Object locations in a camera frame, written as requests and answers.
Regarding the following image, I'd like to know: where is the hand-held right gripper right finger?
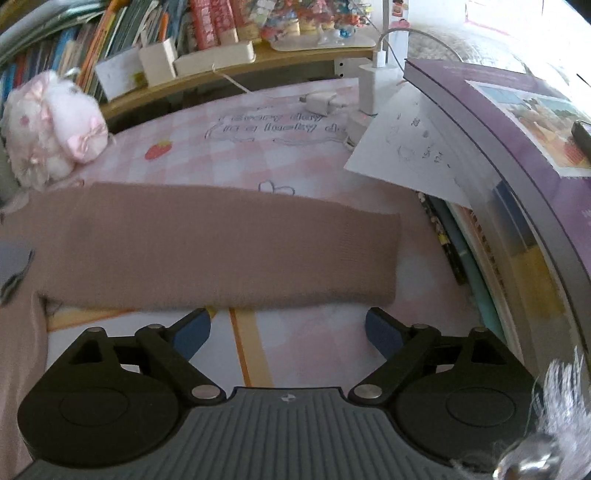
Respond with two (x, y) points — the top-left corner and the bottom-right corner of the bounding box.
(347, 307), (514, 407)

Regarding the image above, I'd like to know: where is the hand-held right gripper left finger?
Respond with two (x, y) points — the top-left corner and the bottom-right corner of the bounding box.
(58, 307), (227, 407)

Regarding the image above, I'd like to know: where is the tan and lavender sweater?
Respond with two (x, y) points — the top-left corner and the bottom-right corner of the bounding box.
(0, 181), (402, 480)

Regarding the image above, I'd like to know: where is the teal notebook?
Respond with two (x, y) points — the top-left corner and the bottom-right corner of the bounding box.
(433, 198), (505, 339)

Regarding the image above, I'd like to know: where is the black patterned pencil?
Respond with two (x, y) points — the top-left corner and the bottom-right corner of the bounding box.
(417, 191), (470, 285)

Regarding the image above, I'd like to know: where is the yellow and blue book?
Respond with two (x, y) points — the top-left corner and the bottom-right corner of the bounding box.
(450, 180), (591, 384)

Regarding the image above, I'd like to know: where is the pink checked printed desk mat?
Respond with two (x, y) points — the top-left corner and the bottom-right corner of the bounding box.
(0, 76), (509, 480)

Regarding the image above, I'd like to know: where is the white paper sheet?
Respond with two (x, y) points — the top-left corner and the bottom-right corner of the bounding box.
(344, 83), (472, 209)

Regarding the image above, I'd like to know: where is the white charger plug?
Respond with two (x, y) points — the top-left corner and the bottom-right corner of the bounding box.
(299, 91), (341, 117)

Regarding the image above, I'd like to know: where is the white power adapter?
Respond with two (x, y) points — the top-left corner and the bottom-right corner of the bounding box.
(346, 48), (408, 148)

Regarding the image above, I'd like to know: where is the pink fluffy plush toy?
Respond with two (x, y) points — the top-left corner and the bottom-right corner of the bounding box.
(0, 69), (110, 190)

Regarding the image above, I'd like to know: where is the large purple cover book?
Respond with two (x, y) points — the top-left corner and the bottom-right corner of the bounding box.
(403, 58), (591, 352)

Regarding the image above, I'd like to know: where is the white paper box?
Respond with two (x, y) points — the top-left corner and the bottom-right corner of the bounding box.
(94, 50), (145, 101)

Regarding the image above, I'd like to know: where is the white cube box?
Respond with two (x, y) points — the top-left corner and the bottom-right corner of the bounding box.
(137, 39), (179, 86)

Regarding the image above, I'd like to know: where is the flat white box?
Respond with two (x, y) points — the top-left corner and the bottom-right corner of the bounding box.
(174, 41), (257, 77)

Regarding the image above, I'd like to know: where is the small black device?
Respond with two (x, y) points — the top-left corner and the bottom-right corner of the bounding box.
(571, 120), (591, 156)

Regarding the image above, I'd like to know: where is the wooden shelf board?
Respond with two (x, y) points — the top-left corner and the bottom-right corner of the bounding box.
(99, 44), (376, 121)

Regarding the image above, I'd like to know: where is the row of pink red packets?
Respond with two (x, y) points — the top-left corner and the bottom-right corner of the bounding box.
(188, 0), (242, 48)

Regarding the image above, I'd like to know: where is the white metal bookshelf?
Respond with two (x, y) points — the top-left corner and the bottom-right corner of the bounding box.
(379, 0), (411, 68)

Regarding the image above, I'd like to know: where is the group of small colourful figurines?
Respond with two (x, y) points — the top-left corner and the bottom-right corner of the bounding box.
(257, 0), (377, 51)

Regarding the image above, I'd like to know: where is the row of upright books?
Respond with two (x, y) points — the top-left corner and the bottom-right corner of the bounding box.
(0, 0), (195, 95)

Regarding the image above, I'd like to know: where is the white fluffy keychain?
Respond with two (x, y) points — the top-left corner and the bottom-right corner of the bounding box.
(488, 348), (591, 480)

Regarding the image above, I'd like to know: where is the white cable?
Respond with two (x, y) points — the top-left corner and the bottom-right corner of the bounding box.
(211, 65), (252, 95)

